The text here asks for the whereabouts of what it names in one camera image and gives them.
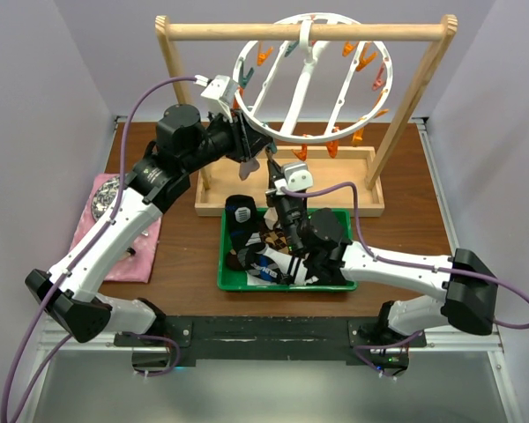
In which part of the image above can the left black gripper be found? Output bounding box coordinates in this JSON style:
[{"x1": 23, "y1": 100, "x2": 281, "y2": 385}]
[{"x1": 183, "y1": 104, "x2": 273, "y2": 174}]

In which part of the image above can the grey sock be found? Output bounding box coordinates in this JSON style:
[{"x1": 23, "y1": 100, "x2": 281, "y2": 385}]
[{"x1": 238, "y1": 157, "x2": 260, "y2": 181}]

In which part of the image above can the white round clip hanger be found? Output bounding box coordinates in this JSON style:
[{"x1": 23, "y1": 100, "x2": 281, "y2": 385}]
[{"x1": 233, "y1": 12, "x2": 393, "y2": 160}]

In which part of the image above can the wooden hanger rack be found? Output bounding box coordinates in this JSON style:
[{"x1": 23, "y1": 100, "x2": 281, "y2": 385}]
[{"x1": 155, "y1": 13, "x2": 458, "y2": 217}]

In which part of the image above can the green plastic bin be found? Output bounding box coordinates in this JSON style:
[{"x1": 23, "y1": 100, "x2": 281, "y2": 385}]
[{"x1": 217, "y1": 209, "x2": 358, "y2": 293}]

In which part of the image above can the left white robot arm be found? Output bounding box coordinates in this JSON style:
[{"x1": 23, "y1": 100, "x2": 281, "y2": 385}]
[{"x1": 25, "y1": 104, "x2": 272, "y2": 345}]

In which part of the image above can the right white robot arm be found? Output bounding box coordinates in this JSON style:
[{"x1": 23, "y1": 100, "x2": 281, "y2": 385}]
[{"x1": 263, "y1": 152, "x2": 497, "y2": 346}]

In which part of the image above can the black blue sports sock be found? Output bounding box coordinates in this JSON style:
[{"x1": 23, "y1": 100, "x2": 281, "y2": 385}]
[{"x1": 225, "y1": 195, "x2": 290, "y2": 286}]

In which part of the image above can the brown argyle sock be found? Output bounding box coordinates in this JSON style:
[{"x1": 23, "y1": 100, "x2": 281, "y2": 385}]
[{"x1": 259, "y1": 220, "x2": 290, "y2": 254}]

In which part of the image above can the blue patterned plate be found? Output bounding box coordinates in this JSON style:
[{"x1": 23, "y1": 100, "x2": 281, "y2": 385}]
[{"x1": 90, "y1": 175, "x2": 120, "y2": 222}]

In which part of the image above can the pink cloth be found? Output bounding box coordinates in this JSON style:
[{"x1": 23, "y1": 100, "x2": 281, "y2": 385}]
[{"x1": 70, "y1": 174, "x2": 161, "y2": 283}]

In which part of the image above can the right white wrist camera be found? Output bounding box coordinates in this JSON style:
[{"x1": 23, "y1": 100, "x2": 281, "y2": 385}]
[{"x1": 279, "y1": 161, "x2": 314, "y2": 193}]

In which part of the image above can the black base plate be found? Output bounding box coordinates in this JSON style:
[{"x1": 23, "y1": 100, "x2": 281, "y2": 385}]
[{"x1": 114, "y1": 315, "x2": 427, "y2": 370}]

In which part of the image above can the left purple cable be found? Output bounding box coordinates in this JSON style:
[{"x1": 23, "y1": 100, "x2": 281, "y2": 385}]
[{"x1": 0, "y1": 77, "x2": 199, "y2": 423}]

